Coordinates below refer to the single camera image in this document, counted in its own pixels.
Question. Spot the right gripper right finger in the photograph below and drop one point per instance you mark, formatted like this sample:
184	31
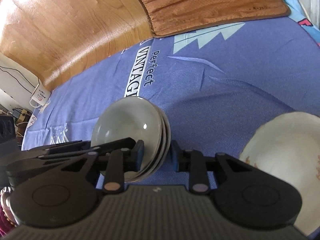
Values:
242	193

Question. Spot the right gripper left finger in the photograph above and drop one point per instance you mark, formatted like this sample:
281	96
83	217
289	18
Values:
71	191

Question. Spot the floral plate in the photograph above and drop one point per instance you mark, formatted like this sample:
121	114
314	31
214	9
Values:
287	147

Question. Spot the small red flower bowl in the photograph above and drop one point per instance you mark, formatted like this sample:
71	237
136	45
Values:
136	118

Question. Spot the large red flower bowl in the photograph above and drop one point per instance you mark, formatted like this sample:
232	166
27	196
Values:
152	167

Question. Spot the red flower bowl back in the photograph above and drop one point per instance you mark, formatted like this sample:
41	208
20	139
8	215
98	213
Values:
167	145

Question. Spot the person left hand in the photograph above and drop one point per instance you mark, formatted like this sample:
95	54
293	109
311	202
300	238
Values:
7	220

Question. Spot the black charger adapter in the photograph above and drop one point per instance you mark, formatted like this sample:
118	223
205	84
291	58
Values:
16	112

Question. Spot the white enamel mug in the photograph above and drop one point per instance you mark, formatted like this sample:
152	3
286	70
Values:
40	96

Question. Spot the blue patterned tablecloth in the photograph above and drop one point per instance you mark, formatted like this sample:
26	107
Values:
216	85

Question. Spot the wood pattern vinyl sheet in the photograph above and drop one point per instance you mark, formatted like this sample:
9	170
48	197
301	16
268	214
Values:
57	39

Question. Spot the brown seat cushion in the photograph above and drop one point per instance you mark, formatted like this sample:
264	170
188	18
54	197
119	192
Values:
171	17

